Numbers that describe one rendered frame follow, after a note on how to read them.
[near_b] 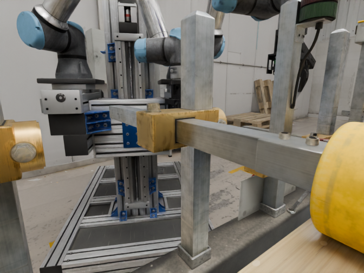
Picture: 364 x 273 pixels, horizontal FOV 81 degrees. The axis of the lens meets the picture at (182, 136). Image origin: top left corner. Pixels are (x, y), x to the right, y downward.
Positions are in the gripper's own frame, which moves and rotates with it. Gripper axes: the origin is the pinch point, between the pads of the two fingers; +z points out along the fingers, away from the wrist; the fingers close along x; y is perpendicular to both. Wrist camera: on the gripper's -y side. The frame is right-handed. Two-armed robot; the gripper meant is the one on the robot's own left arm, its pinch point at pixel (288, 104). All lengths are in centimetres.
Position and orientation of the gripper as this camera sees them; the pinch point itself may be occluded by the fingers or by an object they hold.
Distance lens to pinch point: 71.5
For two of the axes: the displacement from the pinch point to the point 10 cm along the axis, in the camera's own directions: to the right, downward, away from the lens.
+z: 0.0, 9.7, 2.2
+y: -8.1, 1.3, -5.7
